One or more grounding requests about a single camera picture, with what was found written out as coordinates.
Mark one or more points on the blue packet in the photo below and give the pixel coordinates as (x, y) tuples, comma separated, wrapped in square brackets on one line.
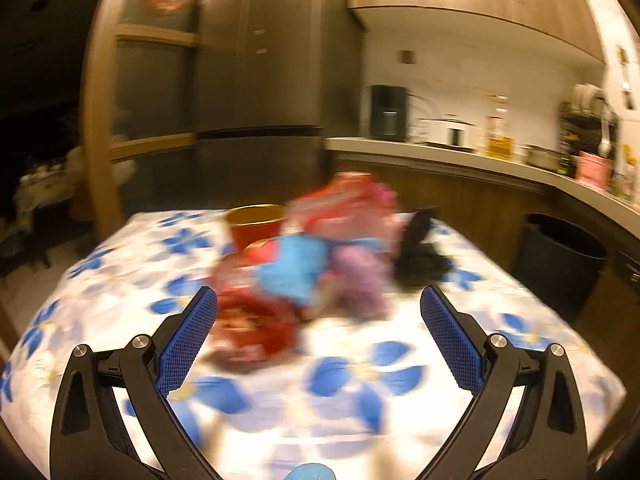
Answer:
[(295, 265)]

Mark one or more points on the black trash bin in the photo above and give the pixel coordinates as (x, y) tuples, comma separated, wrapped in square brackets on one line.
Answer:
[(550, 270)]

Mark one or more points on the wooden upper cabinet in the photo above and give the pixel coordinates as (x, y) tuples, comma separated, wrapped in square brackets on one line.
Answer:
[(475, 5)]

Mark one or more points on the red noodle bowl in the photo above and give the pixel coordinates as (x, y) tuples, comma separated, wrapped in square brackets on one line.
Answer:
[(255, 325)]

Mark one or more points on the pink utensil holder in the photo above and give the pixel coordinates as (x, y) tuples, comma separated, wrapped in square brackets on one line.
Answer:
[(594, 170)]

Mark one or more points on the black plastic bag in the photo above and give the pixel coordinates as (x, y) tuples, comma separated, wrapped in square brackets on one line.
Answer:
[(420, 260)]

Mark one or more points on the red printed plastic bag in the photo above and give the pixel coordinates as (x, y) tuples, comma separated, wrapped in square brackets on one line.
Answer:
[(330, 210)]

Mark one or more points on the grey refrigerator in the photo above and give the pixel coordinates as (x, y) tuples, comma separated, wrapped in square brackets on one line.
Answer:
[(260, 85)]

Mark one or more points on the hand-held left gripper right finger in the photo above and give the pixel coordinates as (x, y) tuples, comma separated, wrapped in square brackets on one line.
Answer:
[(452, 340)]

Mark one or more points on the cooking oil bottle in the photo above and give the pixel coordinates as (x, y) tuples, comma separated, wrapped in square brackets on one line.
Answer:
[(499, 135)]

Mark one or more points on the kitchen counter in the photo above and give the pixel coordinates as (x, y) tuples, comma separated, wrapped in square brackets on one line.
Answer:
[(425, 152)]

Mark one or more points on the dark wall socket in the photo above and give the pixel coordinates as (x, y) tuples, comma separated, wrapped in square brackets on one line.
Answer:
[(407, 56)]

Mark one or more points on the purple plastic bag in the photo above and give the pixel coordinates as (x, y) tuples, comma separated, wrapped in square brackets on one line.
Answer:
[(360, 275)]

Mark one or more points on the black dish rack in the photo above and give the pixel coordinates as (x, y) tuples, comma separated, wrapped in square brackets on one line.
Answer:
[(570, 130)]

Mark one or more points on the steel pot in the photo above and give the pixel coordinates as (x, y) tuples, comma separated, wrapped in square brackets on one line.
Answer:
[(542, 157)]

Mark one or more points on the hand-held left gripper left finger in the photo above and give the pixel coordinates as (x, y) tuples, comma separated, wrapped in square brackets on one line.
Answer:
[(187, 345)]

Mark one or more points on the black air fryer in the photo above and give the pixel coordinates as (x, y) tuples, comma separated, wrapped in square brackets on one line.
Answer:
[(389, 112)]

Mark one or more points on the pink translucent plastic bag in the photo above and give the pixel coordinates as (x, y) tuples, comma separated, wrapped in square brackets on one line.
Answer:
[(387, 205)]

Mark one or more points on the wooden glass door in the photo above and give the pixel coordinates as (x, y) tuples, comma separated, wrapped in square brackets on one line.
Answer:
[(150, 85)]

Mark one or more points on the white electric cooker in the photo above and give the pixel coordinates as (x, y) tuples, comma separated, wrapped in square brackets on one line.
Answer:
[(452, 132)]

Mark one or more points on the blue floral tablecloth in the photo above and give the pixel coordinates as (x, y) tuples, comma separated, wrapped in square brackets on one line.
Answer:
[(350, 410)]

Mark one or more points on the cluttered side table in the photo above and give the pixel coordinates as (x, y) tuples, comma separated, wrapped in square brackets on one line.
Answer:
[(40, 185)]

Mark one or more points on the red paper cup gold inside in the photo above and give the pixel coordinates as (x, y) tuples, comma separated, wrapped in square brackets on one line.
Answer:
[(250, 235)]

